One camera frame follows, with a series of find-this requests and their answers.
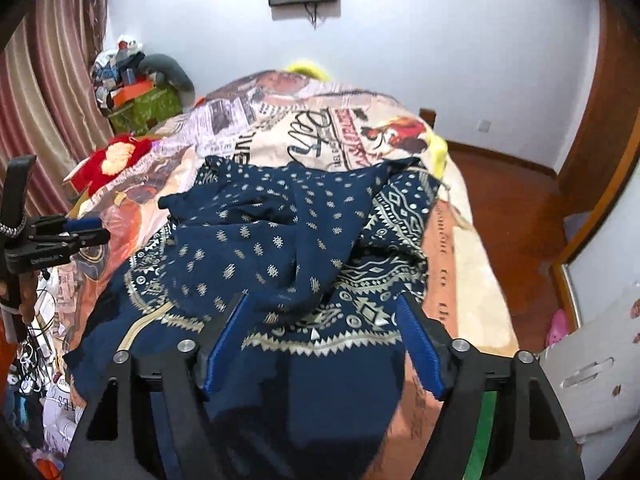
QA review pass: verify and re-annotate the grey plush pillow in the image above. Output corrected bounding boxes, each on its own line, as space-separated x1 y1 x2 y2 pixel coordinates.
137 53 197 108

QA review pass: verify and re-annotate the navy patterned hooded jacket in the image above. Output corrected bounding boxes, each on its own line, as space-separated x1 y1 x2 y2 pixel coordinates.
65 155 443 480

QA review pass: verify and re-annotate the bed with printed cover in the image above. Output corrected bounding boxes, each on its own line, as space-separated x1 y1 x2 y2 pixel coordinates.
45 70 521 480

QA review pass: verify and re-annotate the green patterned box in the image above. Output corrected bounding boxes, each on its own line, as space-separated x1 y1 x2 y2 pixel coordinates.
107 85 183 135

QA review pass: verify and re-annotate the striped brown curtain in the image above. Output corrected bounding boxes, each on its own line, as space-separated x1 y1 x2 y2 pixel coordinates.
0 0 118 221

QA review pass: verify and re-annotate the red plush toy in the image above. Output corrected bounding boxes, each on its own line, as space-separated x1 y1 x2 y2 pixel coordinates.
67 135 153 196

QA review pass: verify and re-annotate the pile of clothes and bags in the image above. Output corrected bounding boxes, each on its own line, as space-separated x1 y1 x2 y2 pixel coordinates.
91 34 148 111

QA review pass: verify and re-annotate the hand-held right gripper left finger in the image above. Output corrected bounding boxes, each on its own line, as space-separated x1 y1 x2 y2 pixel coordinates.
62 292 251 480

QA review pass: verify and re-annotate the green cloth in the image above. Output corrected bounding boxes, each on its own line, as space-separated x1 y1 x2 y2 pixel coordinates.
462 390 497 480

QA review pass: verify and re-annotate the orange box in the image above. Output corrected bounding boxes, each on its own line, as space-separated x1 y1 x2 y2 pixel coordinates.
112 81 157 109

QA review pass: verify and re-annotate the yellow pillow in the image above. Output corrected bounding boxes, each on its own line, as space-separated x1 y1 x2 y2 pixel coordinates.
285 58 333 82

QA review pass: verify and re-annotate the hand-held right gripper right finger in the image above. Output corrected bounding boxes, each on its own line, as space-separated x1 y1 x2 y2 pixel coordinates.
395 291 586 480

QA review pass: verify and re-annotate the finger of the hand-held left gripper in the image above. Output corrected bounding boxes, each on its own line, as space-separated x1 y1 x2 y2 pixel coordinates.
62 216 102 234
65 229 112 251

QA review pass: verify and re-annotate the wooden door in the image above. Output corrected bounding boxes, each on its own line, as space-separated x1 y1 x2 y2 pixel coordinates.
555 0 640 266

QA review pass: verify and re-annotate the white board with stickers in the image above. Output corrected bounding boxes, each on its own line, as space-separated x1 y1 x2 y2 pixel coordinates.
539 285 640 438

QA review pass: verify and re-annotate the tangle of cables and bags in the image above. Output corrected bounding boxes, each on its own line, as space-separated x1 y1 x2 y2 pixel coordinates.
0 270 86 466

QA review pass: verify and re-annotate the pink plastic toy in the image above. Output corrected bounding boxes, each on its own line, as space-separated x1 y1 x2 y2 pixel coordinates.
545 309 571 348

